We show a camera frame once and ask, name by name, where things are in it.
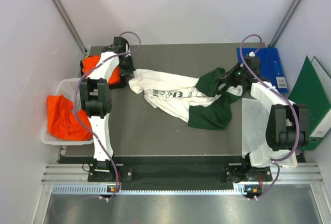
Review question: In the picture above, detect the crumpled orange t-shirt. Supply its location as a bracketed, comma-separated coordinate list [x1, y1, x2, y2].
[47, 95, 93, 141]

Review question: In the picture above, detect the translucent plastic sleeve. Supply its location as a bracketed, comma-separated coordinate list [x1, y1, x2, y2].
[240, 98, 298, 169]

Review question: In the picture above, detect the white green raglan t-shirt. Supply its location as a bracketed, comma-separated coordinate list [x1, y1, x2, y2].
[128, 67, 244, 130]

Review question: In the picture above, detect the blue plastic folder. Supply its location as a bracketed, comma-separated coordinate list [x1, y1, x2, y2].
[256, 48, 289, 95]

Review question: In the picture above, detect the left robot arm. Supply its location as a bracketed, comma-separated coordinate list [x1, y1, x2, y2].
[79, 36, 135, 182]

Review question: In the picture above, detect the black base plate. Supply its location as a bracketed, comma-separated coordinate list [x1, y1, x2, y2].
[87, 163, 273, 190]

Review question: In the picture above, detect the green lever arch binder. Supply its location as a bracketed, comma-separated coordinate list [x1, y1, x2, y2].
[289, 57, 330, 151]

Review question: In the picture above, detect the perforated cable duct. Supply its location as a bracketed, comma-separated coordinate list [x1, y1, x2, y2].
[52, 184, 259, 196]

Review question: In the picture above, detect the folded orange t-shirt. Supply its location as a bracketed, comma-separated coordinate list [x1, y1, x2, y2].
[82, 53, 120, 85]

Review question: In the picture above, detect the white plastic basket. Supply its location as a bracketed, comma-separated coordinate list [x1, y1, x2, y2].
[40, 78, 93, 146]

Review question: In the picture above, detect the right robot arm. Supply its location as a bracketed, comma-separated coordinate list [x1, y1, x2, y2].
[221, 55, 309, 181]

